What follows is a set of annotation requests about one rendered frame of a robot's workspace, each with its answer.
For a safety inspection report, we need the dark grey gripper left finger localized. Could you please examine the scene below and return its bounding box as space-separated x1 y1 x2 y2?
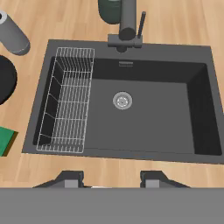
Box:
32 170 85 189

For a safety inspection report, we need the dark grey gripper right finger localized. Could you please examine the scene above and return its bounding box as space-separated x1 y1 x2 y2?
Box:
140 170 192 189

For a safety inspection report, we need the dark grey sink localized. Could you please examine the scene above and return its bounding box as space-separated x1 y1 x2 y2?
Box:
21 38 224 165

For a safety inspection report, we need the green sponge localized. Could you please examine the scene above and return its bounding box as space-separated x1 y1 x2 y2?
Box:
0 126 19 158

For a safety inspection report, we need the black pan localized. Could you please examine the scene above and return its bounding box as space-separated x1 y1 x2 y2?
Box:
0 55 18 106

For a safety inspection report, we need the dark grey tap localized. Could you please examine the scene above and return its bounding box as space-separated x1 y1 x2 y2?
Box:
107 0 147 53

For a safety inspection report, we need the grey cylinder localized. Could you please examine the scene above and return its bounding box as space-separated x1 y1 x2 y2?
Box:
0 10 32 56

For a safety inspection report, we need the dark green jar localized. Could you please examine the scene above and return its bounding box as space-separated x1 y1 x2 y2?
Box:
97 0 123 25

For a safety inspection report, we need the white wire rack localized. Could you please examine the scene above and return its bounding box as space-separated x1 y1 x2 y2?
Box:
36 46 95 154

